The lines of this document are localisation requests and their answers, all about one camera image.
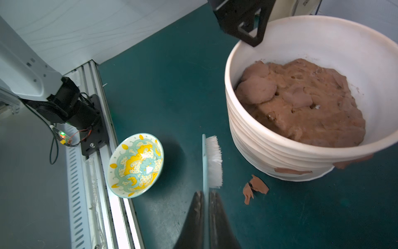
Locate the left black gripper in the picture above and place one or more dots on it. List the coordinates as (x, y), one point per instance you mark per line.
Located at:
(245, 20)

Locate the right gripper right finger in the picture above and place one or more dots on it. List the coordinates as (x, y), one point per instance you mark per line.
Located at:
(220, 233)

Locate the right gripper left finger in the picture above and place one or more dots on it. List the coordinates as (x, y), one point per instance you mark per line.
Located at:
(192, 233)

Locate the light teal scrub brush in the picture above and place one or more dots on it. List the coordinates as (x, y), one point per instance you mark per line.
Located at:
(212, 164)

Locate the white ceramic pot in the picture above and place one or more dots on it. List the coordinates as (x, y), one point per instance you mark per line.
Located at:
(366, 57)

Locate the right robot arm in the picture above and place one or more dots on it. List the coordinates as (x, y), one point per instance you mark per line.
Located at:
(58, 99)

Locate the brown mud flake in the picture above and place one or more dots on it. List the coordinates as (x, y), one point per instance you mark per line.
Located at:
(258, 185)
(248, 193)

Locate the brown clay mud lump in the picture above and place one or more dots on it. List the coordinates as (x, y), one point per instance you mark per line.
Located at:
(302, 101)

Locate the yellow teal patterned bowl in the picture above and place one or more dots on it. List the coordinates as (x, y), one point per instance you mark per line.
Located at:
(135, 165)

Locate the green table mat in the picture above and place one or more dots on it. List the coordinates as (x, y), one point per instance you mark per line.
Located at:
(171, 85)

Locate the right base wiring bundle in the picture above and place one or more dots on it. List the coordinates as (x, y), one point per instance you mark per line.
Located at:
(62, 137)

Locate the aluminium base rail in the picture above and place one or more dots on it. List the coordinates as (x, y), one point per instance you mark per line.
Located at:
(98, 218)

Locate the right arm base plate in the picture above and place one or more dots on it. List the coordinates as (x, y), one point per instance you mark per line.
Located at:
(97, 135)

